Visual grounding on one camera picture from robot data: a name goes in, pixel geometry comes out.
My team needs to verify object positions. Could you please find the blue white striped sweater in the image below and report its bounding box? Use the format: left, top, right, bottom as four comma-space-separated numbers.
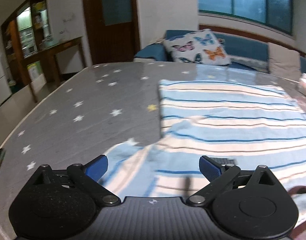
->
98, 78, 306, 225

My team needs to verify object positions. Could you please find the blue sofa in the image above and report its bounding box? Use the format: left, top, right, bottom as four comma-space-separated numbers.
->
134, 29, 306, 80

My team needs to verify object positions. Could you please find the butterfly print pillow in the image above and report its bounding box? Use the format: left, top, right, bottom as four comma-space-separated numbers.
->
163, 29, 230, 66

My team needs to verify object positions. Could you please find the beige cushion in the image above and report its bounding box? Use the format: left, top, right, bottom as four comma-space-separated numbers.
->
268, 42, 301, 80

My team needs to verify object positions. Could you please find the dark wooden cabinet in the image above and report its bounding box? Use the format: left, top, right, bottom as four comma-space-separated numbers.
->
1, 0, 87, 102

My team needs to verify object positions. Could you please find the dark wooden door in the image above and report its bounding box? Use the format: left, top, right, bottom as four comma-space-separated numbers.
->
82, 0, 141, 64

